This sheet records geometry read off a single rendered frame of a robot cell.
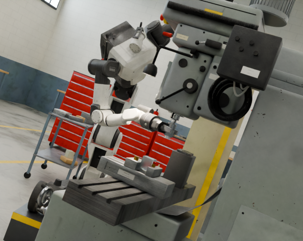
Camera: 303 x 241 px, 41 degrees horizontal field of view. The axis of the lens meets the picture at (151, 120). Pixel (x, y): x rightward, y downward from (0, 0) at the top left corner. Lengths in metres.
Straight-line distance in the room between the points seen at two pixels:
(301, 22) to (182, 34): 9.65
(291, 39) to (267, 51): 9.77
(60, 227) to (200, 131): 2.00
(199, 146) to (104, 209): 2.36
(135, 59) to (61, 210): 0.94
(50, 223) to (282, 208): 1.12
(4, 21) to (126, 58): 9.76
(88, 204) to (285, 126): 0.85
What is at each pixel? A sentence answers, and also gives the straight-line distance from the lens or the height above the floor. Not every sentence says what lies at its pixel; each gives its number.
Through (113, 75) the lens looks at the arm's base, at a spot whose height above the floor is 1.39.
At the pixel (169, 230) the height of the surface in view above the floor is 0.81.
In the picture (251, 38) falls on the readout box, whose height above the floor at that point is 1.69.
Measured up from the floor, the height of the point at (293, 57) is 1.72.
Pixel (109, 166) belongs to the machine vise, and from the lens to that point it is 1.92.
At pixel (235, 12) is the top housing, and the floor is 1.84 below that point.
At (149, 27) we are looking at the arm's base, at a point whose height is 1.74.
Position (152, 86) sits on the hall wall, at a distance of 11.77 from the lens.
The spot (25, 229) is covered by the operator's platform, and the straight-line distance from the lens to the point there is 2.69.
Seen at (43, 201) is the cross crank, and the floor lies 0.60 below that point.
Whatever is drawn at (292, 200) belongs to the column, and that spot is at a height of 1.15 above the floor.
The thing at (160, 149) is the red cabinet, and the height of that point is 0.73.
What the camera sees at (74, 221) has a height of 0.63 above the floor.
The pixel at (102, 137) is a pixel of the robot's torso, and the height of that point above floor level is 1.00.
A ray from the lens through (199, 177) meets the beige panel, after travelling 3.78.
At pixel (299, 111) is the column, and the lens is 1.76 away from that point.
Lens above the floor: 1.28
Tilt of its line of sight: 1 degrees down
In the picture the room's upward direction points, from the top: 21 degrees clockwise
